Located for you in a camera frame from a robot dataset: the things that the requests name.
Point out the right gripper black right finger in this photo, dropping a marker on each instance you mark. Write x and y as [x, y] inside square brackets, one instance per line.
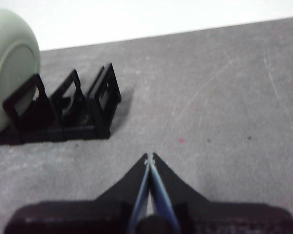
[200, 214]

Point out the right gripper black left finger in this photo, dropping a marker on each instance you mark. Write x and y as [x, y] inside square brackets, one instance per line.
[107, 209]

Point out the green round plate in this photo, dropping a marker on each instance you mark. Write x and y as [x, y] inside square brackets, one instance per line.
[12, 61]

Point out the black plastic plate rack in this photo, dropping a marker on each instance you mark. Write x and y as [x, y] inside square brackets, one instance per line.
[75, 132]

